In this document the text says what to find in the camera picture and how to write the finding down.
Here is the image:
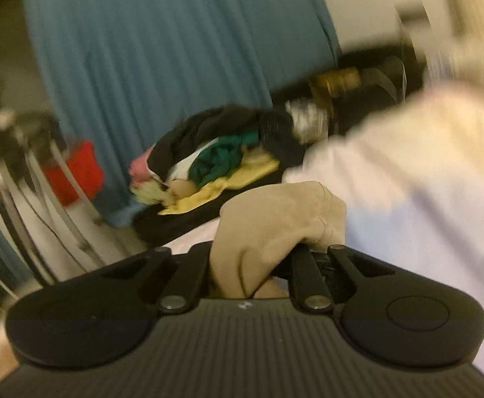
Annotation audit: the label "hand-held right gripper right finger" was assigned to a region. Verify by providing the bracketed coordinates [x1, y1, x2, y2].
[289, 244, 417, 314]

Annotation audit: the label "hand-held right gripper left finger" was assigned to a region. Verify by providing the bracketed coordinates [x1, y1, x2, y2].
[80, 240, 214, 314]

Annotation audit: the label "tan printed t-shirt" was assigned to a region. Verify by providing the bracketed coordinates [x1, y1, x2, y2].
[208, 180, 347, 299]

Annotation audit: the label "pile of mixed clothes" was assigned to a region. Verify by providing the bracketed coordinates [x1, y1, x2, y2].
[148, 105, 292, 183]

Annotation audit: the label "beige garment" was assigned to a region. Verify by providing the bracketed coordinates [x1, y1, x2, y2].
[171, 179, 195, 197]

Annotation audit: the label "pale yellow garment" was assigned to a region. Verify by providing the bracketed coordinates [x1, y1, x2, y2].
[132, 180, 174, 206]

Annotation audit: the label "bright yellow garment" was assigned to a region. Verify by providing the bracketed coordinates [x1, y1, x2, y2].
[159, 158, 281, 216]

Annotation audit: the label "green garment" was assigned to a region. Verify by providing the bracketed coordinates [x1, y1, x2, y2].
[189, 133, 259, 189]

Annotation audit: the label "pink garment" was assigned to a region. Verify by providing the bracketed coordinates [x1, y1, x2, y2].
[128, 153, 155, 183]

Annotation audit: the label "small black garment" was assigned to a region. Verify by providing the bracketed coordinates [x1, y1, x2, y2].
[261, 110, 307, 166]

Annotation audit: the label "red cloth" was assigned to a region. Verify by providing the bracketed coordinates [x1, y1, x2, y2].
[43, 140, 106, 207]

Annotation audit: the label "black white patterned garment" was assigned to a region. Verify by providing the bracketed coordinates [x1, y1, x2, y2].
[287, 99, 334, 145]

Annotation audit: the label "black sofa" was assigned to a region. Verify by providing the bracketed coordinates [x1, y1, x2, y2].
[134, 45, 429, 245]

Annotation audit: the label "garment steamer stand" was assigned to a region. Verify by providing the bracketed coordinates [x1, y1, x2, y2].
[0, 108, 114, 283]

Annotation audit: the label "wide blue curtain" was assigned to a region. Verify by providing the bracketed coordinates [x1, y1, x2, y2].
[20, 0, 342, 227]

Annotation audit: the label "dark window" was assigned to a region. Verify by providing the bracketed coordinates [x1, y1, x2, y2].
[0, 0, 56, 133]

